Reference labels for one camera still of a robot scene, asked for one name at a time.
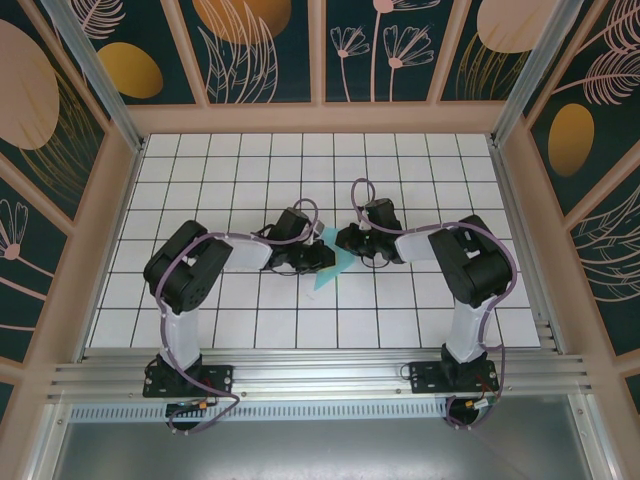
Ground light blue cloth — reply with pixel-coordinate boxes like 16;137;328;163
312;227;359;292

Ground grey metal sheet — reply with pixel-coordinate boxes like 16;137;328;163
47;399;609;480

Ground dark panel pink flowers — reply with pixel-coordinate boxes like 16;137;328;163
324;0;440;105

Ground dark panel orange disc leaves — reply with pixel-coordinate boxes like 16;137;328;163
180;0;320;106

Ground dark panel oval and feather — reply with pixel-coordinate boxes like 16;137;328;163
522;0;640;217

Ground dark panel small orange oval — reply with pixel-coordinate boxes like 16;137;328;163
62;0;199;106

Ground dark panel pink feathers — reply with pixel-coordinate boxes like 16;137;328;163
569;149;640;357

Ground dark panel flower and stems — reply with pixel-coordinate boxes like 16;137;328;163
0;164;70;365

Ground dark panel large pale disc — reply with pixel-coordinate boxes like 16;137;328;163
0;0;110;224

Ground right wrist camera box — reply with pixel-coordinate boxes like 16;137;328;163
362;199;381;234

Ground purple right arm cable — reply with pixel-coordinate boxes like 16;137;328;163
351;177;516;432

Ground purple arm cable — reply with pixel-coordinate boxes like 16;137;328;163
153;198;321;437
351;177;516;432

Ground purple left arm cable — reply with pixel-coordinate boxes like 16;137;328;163
153;198;321;437

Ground aluminium side rail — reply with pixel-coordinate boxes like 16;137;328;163
492;142;569;354

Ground aluminium mounting rail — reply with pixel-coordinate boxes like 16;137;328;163
47;347;596;401

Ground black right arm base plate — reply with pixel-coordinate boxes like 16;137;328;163
408;360;500;397

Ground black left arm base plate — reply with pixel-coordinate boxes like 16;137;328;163
143;363;235;399

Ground slotted grey cable tray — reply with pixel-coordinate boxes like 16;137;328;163
69;403;451;421

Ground aluminium corner post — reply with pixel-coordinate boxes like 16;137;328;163
489;0;592;147
42;0;147;152

